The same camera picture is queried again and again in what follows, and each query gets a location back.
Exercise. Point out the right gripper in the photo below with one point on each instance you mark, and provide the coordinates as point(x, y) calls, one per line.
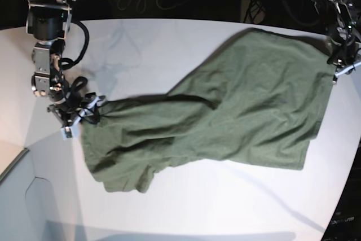
point(86, 110)

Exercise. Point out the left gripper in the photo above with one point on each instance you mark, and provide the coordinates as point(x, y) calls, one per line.
point(345, 61)

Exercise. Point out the green t-shirt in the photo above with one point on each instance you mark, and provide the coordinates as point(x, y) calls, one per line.
point(259, 99)

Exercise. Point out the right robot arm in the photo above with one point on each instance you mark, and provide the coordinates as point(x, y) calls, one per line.
point(49, 21)

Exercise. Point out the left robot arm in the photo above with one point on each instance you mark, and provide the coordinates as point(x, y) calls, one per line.
point(341, 22)

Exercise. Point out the white table extension panel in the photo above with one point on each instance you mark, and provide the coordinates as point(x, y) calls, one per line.
point(39, 203)

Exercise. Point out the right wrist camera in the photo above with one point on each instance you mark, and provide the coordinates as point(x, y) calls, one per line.
point(69, 132)

